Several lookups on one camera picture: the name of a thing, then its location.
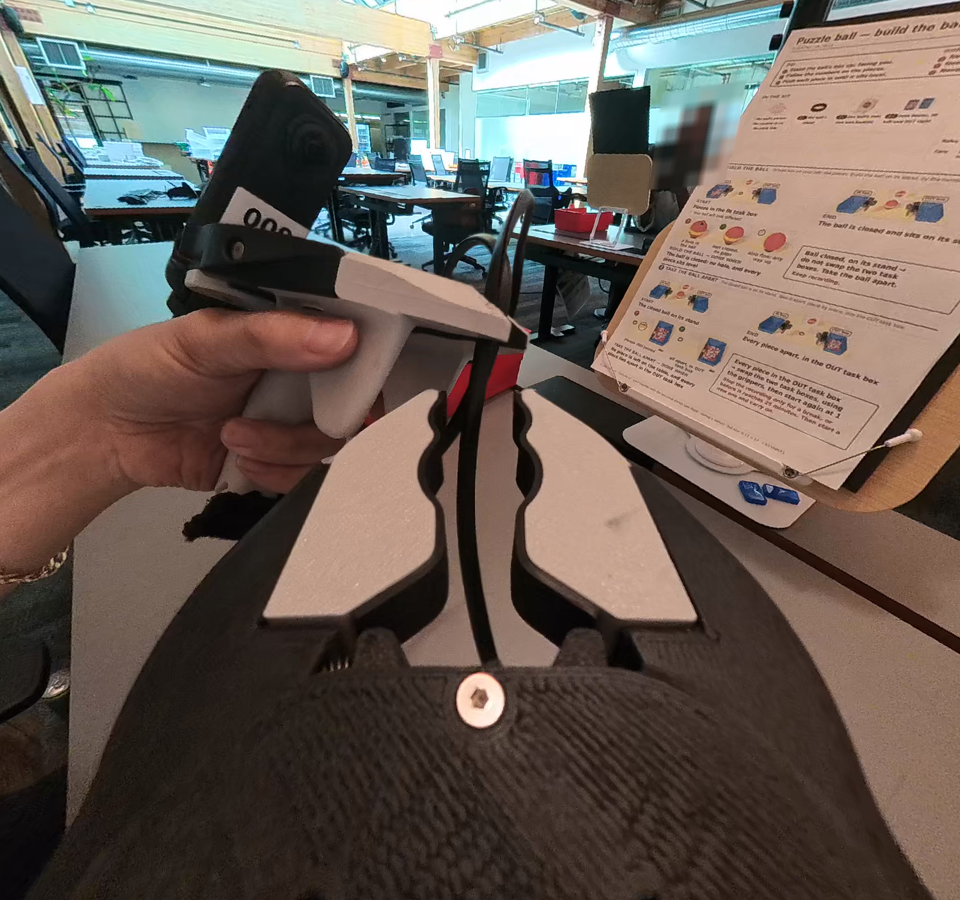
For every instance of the blue clip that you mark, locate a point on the blue clip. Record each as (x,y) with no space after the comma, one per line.
(768,492)

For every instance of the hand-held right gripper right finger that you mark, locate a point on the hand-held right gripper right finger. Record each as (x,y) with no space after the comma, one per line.
(608,540)

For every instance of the instruction sheet board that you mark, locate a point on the instruction sheet board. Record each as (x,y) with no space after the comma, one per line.
(810,240)

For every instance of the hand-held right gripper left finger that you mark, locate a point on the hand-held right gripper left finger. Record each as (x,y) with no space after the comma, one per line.
(353,540)

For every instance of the red plastic bin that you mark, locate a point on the red plastic bin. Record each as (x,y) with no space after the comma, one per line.
(582,222)
(488,383)

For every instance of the white stand base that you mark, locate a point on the white stand base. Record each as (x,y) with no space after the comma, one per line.
(705,465)

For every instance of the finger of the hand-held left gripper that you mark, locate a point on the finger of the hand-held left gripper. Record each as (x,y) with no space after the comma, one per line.
(383,375)
(435,300)

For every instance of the person's left hand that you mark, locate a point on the person's left hand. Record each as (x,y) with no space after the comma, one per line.
(165,405)

